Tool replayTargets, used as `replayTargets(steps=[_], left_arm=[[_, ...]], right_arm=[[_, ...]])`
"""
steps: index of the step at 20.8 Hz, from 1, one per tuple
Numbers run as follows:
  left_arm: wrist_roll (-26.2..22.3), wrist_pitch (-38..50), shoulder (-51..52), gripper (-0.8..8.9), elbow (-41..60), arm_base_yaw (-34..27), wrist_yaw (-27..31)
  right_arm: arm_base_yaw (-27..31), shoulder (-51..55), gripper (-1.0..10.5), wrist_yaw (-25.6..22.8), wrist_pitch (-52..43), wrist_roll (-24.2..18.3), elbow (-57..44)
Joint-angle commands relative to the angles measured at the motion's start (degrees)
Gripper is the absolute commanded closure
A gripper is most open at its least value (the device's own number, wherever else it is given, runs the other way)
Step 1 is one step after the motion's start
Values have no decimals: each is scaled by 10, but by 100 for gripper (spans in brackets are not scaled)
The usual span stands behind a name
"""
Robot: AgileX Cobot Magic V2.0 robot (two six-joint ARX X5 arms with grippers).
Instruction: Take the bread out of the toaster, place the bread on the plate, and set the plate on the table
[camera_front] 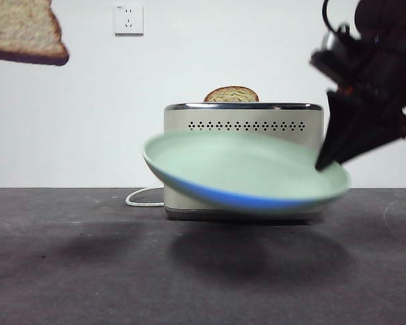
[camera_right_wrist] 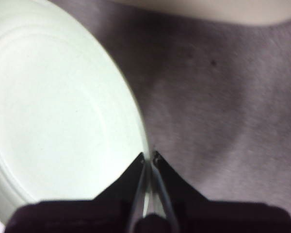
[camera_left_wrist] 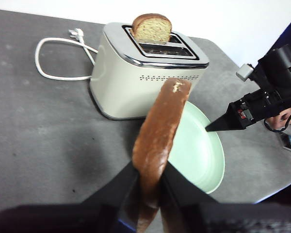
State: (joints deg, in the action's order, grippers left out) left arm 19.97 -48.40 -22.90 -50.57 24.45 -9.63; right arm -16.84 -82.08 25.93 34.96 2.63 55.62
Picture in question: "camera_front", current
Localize pale green round plate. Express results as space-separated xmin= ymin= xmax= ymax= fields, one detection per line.
xmin=142 ymin=131 xmax=352 ymax=215

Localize brown-crusted bread slice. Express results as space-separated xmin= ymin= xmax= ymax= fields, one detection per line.
xmin=202 ymin=86 xmax=261 ymax=104
xmin=0 ymin=0 xmax=70 ymax=67

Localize cream steel toaster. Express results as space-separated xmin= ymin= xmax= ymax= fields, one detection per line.
xmin=162 ymin=101 xmax=325 ymax=225

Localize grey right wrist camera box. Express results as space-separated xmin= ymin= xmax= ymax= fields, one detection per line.
xmin=321 ymin=29 xmax=342 ymax=51

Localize white toaster power cable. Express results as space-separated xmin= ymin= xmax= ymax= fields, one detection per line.
xmin=125 ymin=187 xmax=165 ymax=208

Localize white wall socket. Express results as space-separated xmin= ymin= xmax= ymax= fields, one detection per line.
xmin=114 ymin=3 xmax=145 ymax=37

